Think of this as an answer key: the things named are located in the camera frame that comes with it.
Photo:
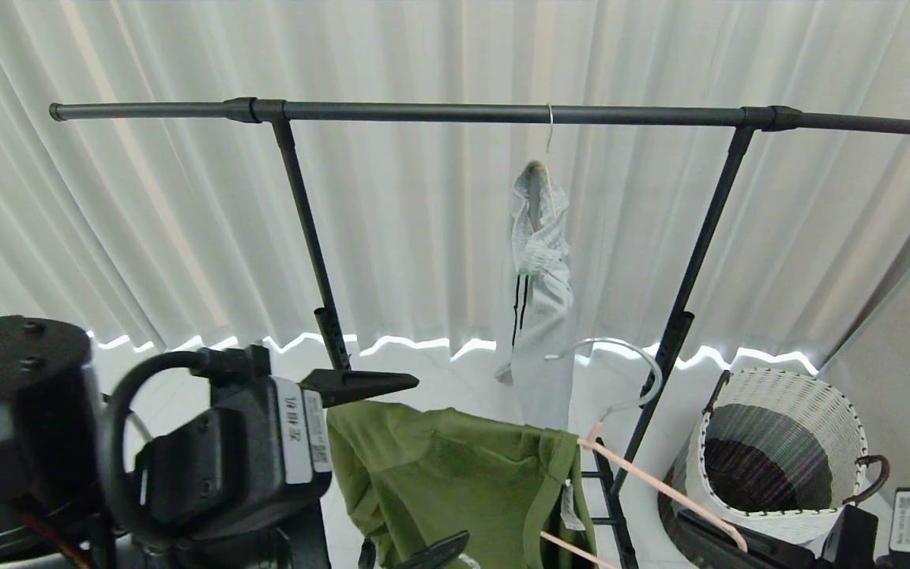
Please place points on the pale grey shorts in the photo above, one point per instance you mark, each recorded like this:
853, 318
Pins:
542, 371

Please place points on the white curtain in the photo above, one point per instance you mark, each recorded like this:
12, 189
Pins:
147, 221

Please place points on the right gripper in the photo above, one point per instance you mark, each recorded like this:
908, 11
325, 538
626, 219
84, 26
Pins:
854, 545

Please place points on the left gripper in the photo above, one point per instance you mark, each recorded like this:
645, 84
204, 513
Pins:
297, 545

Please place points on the white laundry basket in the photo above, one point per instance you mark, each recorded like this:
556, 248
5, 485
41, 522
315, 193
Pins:
779, 395

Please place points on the pink clothes hanger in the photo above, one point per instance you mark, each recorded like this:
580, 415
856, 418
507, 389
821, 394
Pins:
550, 126
660, 486

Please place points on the green garment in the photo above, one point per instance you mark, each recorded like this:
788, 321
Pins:
439, 474

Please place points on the black clothes rack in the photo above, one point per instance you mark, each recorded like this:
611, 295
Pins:
423, 111

